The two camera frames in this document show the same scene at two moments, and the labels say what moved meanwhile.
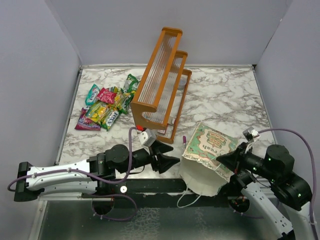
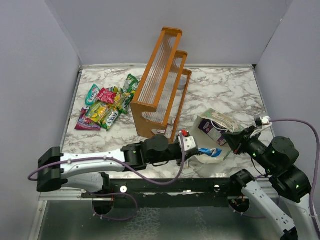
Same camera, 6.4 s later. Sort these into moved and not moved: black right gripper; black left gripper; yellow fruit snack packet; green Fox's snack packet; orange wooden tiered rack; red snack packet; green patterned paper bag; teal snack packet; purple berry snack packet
Moved: green patterned paper bag; black left gripper; black right gripper
Not moved: green Fox's snack packet; purple berry snack packet; yellow fruit snack packet; teal snack packet; orange wooden tiered rack; red snack packet
